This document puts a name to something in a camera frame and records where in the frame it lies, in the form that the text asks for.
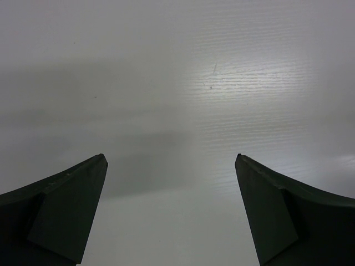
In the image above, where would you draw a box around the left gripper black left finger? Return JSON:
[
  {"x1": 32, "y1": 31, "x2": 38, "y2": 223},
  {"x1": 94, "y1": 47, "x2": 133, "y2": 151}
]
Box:
[{"x1": 1, "y1": 154, "x2": 108, "y2": 265}]

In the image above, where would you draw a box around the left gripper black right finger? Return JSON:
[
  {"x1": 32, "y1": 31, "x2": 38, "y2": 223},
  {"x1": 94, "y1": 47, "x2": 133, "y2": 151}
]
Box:
[{"x1": 235, "y1": 154, "x2": 354, "y2": 265}]

